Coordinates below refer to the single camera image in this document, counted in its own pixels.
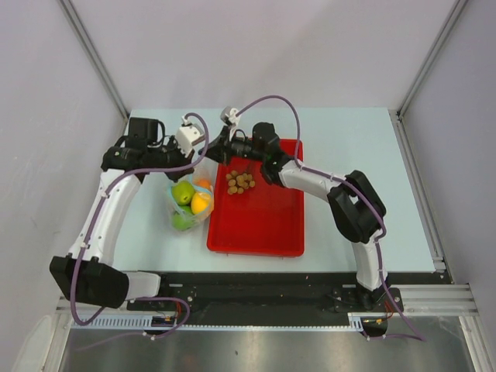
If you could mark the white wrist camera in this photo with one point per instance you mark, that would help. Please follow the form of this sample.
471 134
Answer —
229 116
188 136

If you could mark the green pear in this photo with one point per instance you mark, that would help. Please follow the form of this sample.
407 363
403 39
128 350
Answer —
183 192

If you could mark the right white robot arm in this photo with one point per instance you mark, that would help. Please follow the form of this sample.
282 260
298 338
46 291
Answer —
357 209

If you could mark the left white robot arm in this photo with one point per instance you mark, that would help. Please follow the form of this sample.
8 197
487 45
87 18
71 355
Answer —
86 273

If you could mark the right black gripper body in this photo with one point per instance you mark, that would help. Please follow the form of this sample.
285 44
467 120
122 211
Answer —
242 146

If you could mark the clear zip top bag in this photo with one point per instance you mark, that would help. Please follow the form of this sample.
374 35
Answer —
202 171

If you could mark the brown longan bunch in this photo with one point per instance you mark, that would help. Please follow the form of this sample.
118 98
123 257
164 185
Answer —
238 183

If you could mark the white cable duct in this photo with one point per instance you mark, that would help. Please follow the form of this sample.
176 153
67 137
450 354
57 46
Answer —
164 323

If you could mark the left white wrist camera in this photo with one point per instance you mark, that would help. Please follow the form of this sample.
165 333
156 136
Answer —
188 136

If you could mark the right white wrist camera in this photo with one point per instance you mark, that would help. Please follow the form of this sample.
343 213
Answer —
229 116

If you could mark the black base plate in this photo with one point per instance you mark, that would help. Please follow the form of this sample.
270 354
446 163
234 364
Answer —
338 292

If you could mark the green guava black stripe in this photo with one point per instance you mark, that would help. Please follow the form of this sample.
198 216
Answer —
183 218

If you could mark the red plastic tray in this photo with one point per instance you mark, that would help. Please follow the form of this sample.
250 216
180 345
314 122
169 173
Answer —
265 220

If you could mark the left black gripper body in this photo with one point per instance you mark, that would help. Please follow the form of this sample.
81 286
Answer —
170 156

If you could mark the aluminium rail frame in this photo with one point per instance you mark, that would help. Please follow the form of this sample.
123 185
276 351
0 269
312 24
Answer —
426 299

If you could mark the yellow lemon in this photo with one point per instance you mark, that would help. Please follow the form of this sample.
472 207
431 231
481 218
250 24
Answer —
200 202

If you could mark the orange papaya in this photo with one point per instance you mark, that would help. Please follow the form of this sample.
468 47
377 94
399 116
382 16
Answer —
203 183

